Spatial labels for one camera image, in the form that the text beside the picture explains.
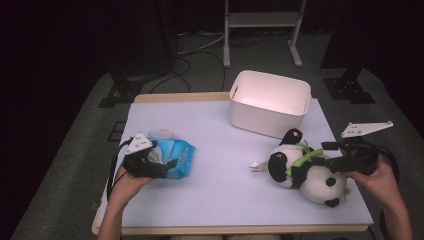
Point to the clear round plastic lid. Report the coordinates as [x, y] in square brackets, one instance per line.
[161, 134]

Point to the wooden table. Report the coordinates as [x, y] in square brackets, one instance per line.
[173, 97]

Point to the dark square floor plate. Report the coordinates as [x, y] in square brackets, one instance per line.
[116, 131]

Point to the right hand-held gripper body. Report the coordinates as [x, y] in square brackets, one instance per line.
[360, 160]

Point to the white metal stand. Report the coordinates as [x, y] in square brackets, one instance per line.
[263, 19]

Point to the black stand base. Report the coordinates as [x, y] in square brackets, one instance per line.
[123, 90]
[350, 90]

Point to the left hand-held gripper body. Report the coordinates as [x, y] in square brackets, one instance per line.
[143, 165]

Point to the blue wet wipes pack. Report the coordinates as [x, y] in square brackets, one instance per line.
[178, 155]

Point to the white storage box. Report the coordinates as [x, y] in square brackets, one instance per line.
[270, 93]

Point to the panda plush toy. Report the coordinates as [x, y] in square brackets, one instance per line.
[316, 183]

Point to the person's left hand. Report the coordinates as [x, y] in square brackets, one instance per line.
[125, 186]

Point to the person's right hand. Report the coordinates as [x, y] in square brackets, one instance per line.
[381, 183]

